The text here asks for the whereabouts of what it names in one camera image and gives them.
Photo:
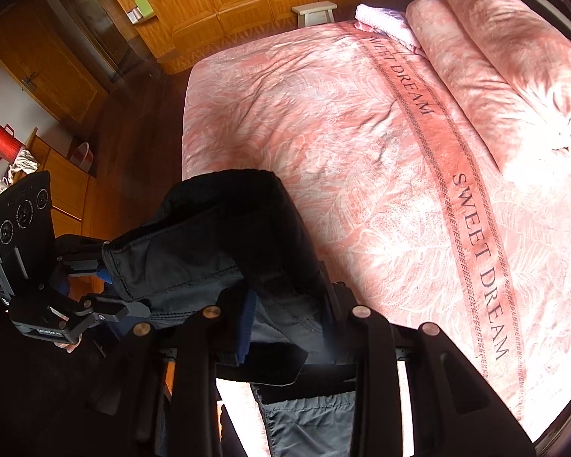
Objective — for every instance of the wooden door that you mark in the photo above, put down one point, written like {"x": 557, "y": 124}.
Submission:
{"x": 43, "y": 66}

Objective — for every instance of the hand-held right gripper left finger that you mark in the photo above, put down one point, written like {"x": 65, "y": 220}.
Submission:
{"x": 247, "y": 328}

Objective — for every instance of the red thermos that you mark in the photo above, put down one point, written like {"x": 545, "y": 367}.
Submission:
{"x": 4, "y": 140}

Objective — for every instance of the white crumpled cloth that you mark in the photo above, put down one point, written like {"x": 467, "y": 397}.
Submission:
{"x": 24, "y": 162}

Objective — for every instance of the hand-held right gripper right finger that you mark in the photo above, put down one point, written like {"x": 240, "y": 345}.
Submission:
{"x": 369, "y": 342}

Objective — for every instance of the small white stool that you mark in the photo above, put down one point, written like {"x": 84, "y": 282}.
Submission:
{"x": 314, "y": 8}

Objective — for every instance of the bed with pink sheet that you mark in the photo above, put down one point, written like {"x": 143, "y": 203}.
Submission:
{"x": 314, "y": 128}

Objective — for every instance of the folded white towel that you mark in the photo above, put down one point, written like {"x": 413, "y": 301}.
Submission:
{"x": 380, "y": 16}

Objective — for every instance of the green box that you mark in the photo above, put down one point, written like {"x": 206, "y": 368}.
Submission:
{"x": 142, "y": 8}

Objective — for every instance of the folded pink quilt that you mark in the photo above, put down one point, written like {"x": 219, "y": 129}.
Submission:
{"x": 480, "y": 57}

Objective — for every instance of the person's left hand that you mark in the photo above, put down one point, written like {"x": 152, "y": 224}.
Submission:
{"x": 71, "y": 344}

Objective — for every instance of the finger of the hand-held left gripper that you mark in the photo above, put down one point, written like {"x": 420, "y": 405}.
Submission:
{"x": 83, "y": 254}
{"x": 109, "y": 309}

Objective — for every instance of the black padded pants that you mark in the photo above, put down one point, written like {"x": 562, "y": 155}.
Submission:
{"x": 219, "y": 228}

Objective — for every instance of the low wooden cabinet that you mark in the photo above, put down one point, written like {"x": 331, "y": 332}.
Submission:
{"x": 66, "y": 181}

